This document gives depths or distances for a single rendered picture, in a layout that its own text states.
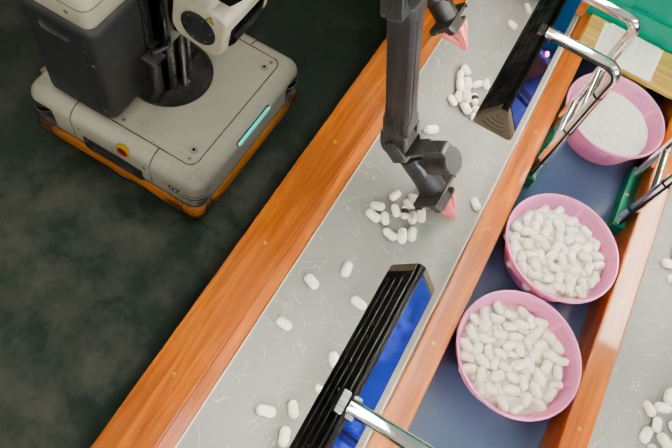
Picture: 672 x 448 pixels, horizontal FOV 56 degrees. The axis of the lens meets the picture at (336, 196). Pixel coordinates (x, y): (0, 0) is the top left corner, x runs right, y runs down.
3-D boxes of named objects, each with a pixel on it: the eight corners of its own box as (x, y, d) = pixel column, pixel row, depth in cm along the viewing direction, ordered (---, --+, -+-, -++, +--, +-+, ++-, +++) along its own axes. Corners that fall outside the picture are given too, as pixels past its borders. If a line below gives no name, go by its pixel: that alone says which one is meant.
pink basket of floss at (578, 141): (573, 182, 161) (592, 163, 153) (536, 98, 173) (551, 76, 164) (660, 169, 168) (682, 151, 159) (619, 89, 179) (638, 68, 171)
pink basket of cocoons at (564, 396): (422, 384, 131) (435, 374, 123) (471, 282, 144) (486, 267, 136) (536, 453, 129) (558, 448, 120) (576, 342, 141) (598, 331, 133)
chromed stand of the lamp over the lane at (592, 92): (461, 151, 160) (537, 31, 121) (490, 99, 170) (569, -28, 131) (528, 188, 158) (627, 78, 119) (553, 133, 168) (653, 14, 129)
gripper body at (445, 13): (469, 7, 154) (456, -18, 151) (453, 33, 150) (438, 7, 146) (448, 13, 159) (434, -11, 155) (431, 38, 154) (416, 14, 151)
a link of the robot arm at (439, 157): (399, 116, 133) (380, 143, 129) (443, 110, 124) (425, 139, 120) (425, 158, 139) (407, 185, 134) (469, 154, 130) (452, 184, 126)
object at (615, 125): (547, 140, 165) (557, 128, 160) (573, 84, 176) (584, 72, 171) (625, 182, 163) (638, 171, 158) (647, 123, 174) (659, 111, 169)
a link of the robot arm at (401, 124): (407, -58, 101) (375, -22, 96) (439, -49, 99) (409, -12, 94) (398, 124, 136) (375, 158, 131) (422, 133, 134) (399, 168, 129)
